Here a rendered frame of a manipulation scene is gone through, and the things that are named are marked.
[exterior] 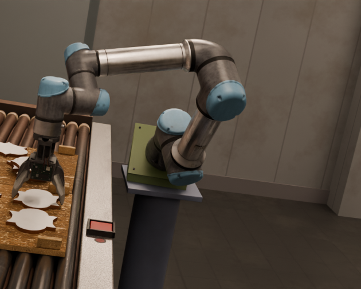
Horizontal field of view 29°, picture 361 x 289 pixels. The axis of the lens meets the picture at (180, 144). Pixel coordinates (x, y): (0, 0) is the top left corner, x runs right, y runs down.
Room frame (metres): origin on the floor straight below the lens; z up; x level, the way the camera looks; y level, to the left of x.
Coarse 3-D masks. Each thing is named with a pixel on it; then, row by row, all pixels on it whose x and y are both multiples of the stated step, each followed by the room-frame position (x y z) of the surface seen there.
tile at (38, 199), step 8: (24, 192) 1.87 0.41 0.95; (32, 192) 1.89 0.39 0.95; (40, 192) 1.90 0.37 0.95; (48, 192) 1.91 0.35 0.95; (16, 200) 1.81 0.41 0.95; (24, 200) 1.81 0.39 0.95; (32, 200) 1.83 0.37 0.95; (40, 200) 1.84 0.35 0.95; (48, 200) 1.85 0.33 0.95; (56, 200) 1.86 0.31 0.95; (32, 208) 1.78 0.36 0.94; (40, 208) 1.78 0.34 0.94; (48, 208) 1.81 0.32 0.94; (56, 208) 1.82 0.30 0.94
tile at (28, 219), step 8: (16, 216) 1.69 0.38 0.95; (24, 216) 1.70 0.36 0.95; (32, 216) 1.71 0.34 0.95; (40, 216) 1.72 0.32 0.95; (48, 216) 1.73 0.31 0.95; (8, 224) 1.65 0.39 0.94; (16, 224) 1.64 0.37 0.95; (24, 224) 1.65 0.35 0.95; (32, 224) 1.66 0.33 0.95; (40, 224) 1.67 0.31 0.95; (48, 224) 1.68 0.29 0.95; (24, 232) 1.62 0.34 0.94; (32, 232) 1.63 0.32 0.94; (40, 232) 1.64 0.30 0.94
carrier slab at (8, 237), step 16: (0, 192) 1.87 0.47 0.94; (0, 208) 1.75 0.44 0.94; (16, 208) 1.77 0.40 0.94; (64, 208) 1.84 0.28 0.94; (0, 224) 1.65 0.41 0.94; (64, 224) 1.73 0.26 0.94; (0, 240) 1.55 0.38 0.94; (16, 240) 1.57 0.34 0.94; (32, 240) 1.59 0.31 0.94; (64, 240) 1.63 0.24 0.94; (64, 256) 1.56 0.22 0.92
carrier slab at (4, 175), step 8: (32, 152) 2.30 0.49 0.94; (56, 152) 2.35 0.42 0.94; (0, 160) 2.15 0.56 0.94; (8, 160) 2.16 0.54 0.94; (64, 160) 2.28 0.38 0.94; (72, 160) 2.30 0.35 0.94; (0, 168) 2.07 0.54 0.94; (8, 168) 2.09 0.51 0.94; (64, 168) 2.19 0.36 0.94; (72, 168) 2.21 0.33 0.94; (0, 176) 2.00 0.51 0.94; (8, 176) 2.01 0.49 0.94; (64, 176) 2.11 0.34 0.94; (72, 176) 2.13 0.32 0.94; (8, 184) 1.95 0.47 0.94; (24, 184) 1.97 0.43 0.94; (32, 184) 1.98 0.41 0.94; (40, 184) 2.00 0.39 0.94; (48, 184) 2.01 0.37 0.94; (72, 184) 2.05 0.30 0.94
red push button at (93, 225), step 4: (92, 224) 1.78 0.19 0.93; (96, 224) 1.79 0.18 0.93; (100, 224) 1.79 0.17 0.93; (104, 224) 1.80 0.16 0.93; (108, 224) 1.80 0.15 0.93; (92, 228) 1.75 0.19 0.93; (96, 228) 1.76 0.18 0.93; (100, 228) 1.76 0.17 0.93; (104, 228) 1.77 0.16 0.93; (108, 228) 1.78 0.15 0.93
